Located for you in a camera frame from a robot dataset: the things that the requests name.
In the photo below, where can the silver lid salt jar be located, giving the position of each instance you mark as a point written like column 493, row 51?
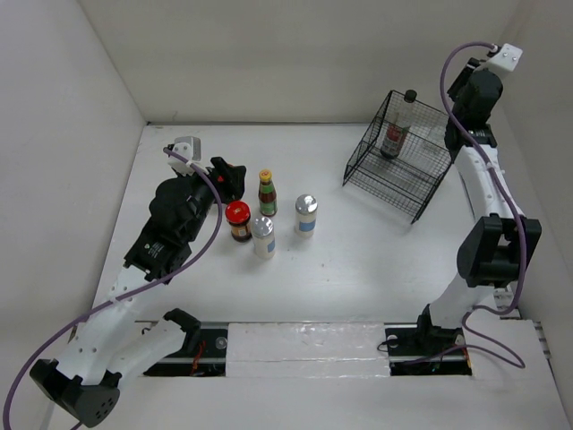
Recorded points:
column 263, row 236

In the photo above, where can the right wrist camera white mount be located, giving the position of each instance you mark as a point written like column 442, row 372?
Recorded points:
column 505, row 60

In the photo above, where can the red lid chili jar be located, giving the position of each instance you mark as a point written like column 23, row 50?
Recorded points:
column 238, row 216

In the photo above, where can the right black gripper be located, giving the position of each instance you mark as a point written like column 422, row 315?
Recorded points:
column 469, row 67

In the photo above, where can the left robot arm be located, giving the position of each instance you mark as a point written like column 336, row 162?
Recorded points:
column 86, row 379

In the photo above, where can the black wire rack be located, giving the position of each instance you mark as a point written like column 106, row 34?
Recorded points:
column 409, row 181

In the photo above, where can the silver lid white jar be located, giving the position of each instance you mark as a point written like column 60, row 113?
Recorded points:
column 306, row 207

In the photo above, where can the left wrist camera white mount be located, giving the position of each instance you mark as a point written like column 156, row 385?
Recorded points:
column 184, row 152

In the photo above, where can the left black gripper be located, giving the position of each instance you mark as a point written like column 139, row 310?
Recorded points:
column 228, row 178

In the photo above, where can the sauce bottle yellow cap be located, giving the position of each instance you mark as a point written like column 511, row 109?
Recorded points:
column 267, row 194

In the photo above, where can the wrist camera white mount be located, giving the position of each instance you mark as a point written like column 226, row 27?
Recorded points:
column 505, row 60
column 184, row 152

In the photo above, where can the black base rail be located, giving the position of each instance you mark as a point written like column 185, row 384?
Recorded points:
column 206, row 356

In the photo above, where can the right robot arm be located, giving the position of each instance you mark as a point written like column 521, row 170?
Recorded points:
column 499, row 248

